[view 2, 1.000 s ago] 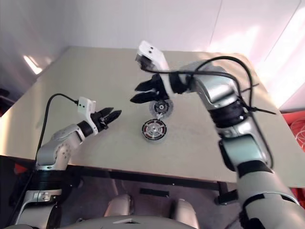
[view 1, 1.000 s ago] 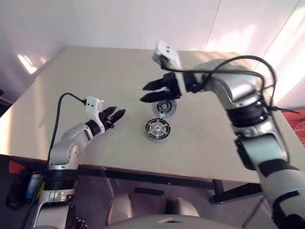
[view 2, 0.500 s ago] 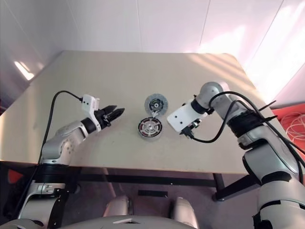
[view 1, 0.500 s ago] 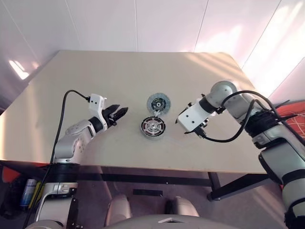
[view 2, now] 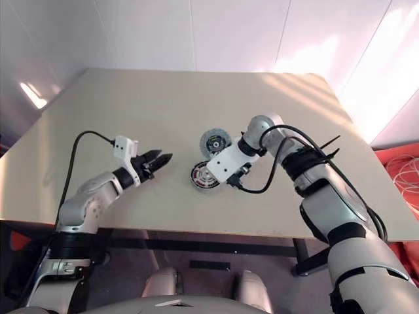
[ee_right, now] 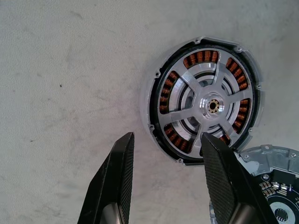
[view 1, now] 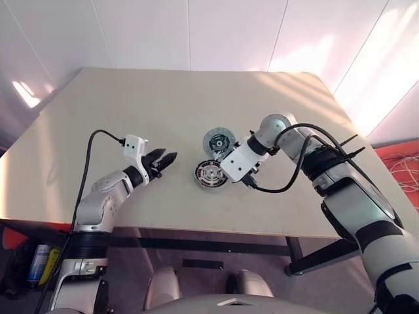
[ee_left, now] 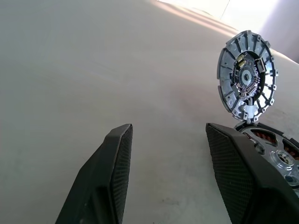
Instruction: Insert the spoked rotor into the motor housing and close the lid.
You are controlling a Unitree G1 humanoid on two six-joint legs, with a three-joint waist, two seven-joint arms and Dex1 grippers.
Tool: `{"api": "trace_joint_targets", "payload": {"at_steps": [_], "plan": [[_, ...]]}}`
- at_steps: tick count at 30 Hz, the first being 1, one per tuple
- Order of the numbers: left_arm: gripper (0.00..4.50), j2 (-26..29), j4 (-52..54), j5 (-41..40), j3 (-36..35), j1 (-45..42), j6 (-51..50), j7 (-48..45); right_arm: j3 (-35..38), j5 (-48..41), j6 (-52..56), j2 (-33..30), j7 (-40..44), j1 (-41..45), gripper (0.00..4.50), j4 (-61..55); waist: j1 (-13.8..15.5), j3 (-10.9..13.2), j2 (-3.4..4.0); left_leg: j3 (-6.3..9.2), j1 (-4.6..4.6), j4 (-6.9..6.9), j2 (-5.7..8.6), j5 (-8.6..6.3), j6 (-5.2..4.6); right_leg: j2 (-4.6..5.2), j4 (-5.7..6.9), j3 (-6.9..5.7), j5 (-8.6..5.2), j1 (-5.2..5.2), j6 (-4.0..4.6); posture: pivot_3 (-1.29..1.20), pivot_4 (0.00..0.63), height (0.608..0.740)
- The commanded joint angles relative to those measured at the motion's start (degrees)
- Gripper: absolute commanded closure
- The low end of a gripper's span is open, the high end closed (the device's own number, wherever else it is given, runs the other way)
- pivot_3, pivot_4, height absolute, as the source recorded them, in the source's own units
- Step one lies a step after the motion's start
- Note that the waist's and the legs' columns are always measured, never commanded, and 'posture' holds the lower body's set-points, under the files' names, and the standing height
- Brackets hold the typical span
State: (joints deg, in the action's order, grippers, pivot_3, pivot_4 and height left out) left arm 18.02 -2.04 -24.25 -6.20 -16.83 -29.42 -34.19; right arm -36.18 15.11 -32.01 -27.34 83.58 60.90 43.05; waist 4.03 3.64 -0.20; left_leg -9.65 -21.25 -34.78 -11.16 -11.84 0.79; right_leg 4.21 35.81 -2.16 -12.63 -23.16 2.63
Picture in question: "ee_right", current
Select grey motor lid circuit board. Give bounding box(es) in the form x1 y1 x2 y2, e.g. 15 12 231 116
209 144 299 224

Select silver spoked rotor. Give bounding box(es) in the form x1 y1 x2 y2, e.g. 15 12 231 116
156 48 255 159

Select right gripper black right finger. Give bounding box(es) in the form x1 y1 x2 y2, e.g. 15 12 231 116
200 132 278 224

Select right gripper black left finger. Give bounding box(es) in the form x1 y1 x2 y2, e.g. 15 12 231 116
77 132 135 224

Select grey motor housing copper coils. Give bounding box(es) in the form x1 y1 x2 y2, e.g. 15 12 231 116
139 35 266 167

